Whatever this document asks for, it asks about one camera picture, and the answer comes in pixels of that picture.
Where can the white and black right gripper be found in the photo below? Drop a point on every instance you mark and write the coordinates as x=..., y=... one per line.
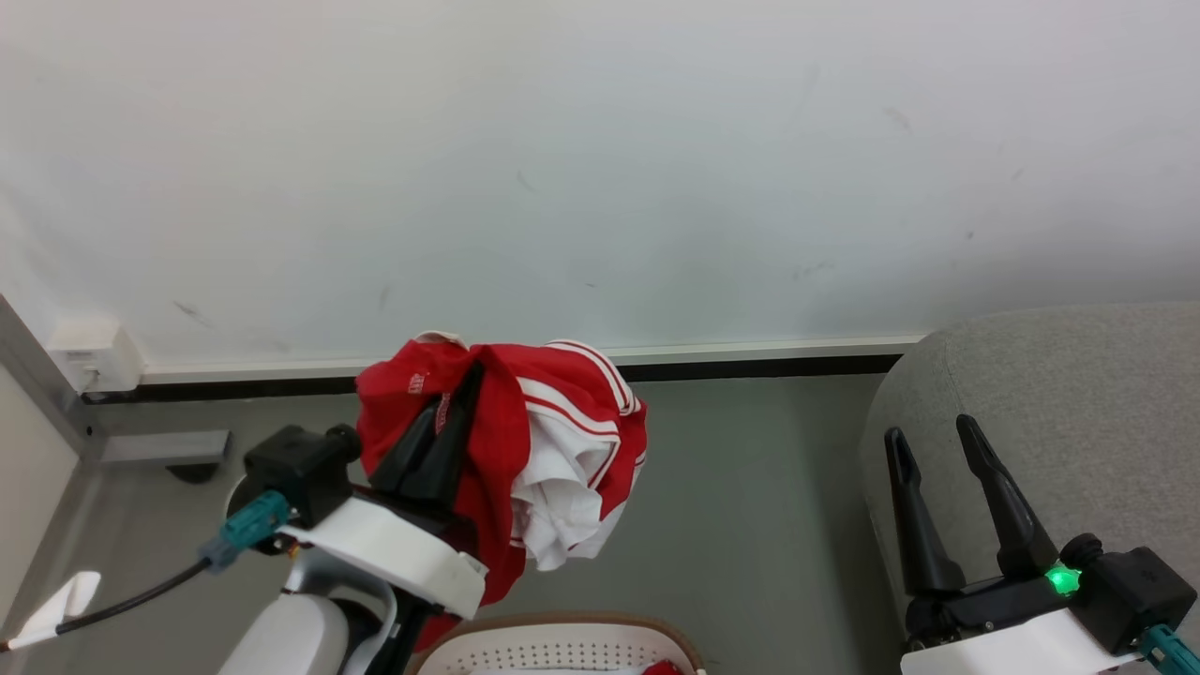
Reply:
x=1012, y=637

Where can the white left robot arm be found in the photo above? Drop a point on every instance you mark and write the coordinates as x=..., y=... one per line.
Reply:
x=291, y=637

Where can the grey metal foot bar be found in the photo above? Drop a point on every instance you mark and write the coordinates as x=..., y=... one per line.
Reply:
x=164, y=447

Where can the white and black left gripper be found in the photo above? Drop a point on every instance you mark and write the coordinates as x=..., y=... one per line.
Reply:
x=394, y=548

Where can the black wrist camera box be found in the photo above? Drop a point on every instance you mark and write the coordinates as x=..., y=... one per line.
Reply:
x=298, y=469
x=1130, y=591

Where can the white laundry basket brown rim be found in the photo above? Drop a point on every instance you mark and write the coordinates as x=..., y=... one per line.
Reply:
x=562, y=647

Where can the white wall socket box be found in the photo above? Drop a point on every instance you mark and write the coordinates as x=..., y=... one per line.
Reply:
x=94, y=358

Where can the black caster wheel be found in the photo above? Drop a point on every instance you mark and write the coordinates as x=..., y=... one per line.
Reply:
x=192, y=472

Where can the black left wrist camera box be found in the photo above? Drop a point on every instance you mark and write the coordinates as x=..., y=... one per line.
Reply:
x=298, y=469

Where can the red and white jersey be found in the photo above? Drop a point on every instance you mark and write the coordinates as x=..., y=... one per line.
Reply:
x=502, y=431

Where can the small red clothing piece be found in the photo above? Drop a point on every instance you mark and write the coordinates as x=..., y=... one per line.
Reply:
x=662, y=668

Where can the grey fabric sofa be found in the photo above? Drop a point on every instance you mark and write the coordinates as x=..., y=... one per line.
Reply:
x=1078, y=394

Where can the white and black baseboard strip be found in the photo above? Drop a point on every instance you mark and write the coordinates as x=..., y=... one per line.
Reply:
x=750, y=361

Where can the white panel with grey frame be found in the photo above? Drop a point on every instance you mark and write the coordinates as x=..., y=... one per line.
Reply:
x=28, y=441

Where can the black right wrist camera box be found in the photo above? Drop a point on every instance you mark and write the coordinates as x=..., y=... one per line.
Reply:
x=1130, y=591

